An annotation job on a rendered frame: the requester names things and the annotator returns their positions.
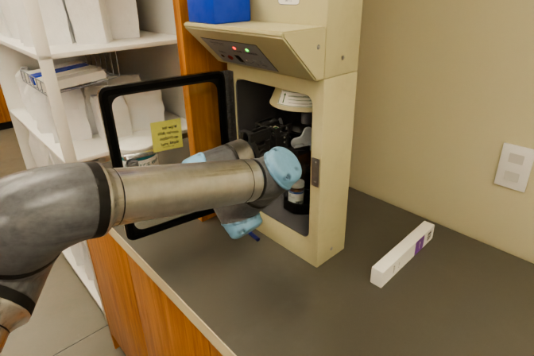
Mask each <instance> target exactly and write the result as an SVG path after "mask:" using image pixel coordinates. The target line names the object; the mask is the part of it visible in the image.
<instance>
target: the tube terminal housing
mask: <svg viewBox="0 0 534 356"><path fill-rule="evenodd" d="M250 20H251V21H265V22H276V23H286V24H297V25H317V26H324V28H326V37H325V57H324V77H323V79H321V80H319V81H313V80H309V79H302V78H298V77H294V76H290V75H282V74H278V73H275V72H267V71H263V70H259V69H255V68H248V67H244V66H240V65H236V64H228V63H227V70H230V71H233V72H234V100H235V114H236V129H237V139H238V116H237V102H236V86H235V84H236V81H237V80H240V79H244V80H248V81H251V82H255V83H261V84H264V85H268V86H271V87H277V88H280V89H285V90H288V91H294V92H297V93H301V94H304V95H308V96H309V97H310V99H311V101H312V129H311V182H312V157H314V158H317V159H319V187H318V188H317V187H315V186H313V185H311V183H310V210H309V234H308V236H306V237H304V236H303V235H301V234H298V233H297V232H295V231H294V230H292V229H290V228H288V227H287V226H285V225H284V224H282V223H280V222H278V221H277V220H275V219H273V218H271V217H269V216H268V215H266V214H264V213H263V212H261V211H260V216H261V218H262V224H261V225H260V226H259V227H257V228H256V230H258V231H260V232H262V233H263V234H264V235H266V236H267V237H269V238H271V239H272V240H274V241H275V242H277V243H278V244H280V245H282V246H283V247H284V248H286V249H287V250H290V251H291V252H293V253H294V254H295V255H297V256H299V257H301V258H302V259H304V260H305V261H307V262H308V263H310V264H311V265H313V266H315V267H316V268H317V267H319V266H320V265H322V264H323V263H324V262H325V261H327V260H328V259H330V258H331V257H333V256H335V255H336V254H337V253H338V252H340V251H341V250H343V249H344V242H345V230H346V210H347V200H348V189H349V179H350V159H351V147H352V137H353V126H354V106H355V95H356V85H357V74H358V71H357V70H358V53H359V42H360V32H361V21H362V0H300V5H299V6H290V5H278V0H250Z"/></svg>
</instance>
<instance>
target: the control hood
mask: <svg viewBox="0 0 534 356"><path fill-rule="evenodd" d="M184 26H185V29H186V30H187V31H188V32H189V33H190V34H191V35H192V36H193V37H194V38H195V39H196V40H198V41H199V42H200V43H201V44H202V45H203V46H204V47H205V48H206V49H207V50H208V51H209V52H210V53H211V54H212V55H213V56H214V57H215V58H216V59H217V60H218V61H220V62H224V63H228V64H236V63H231V62H227V61H223V60H222V59H221V58H220V57H219V56H218V55H217V54H216V53H215V52H214V51H213V50H212V49H211V48H210V47H209V46H208V45H207V43H206V42H205V41H204V40H203V39H202V38H201V37H204V38H210V39H216V40H221V41H233V42H238V43H244V44H250V45H256V46H257V47H258V48H259V49H260V50H261V51H262V53H263V54H264V55H265V56H266V57H267V59H268V60H269V61H270V62H271V63H272V65H273V66H274V67H275V68H276V69H277V70H278V72H275V71H271V70H267V69H263V68H255V67H251V66H247V65H243V64H236V65H240V66H244V67H248V68H255V69H259V70H263V71H267V72H275V73H278V74H282V75H290V76H294V77H298V78H302V79H309V80H313V81H319V80H321V79H323V77H324V57H325V37H326V28H324V26H317V25H297V24H286V23H276V22H265V21H242V22H234V23H225V24H217V25H213V24H205V23H196V22H190V21H188V22H185V23H184Z"/></svg>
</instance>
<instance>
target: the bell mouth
mask: <svg viewBox="0 0 534 356"><path fill-rule="evenodd" d="M269 103H270V104H271V105H272V106H274V107H276V108H277V109H280V110H286V111H291V112H304V113H308V112H312V100H311V99H310V97H309V96H308V95H304V94H301V93H297V92H294V91H288V90H285V89H280V88H277V87H275V90H274V92H273V95H272V97H271V99H270V100H269Z"/></svg>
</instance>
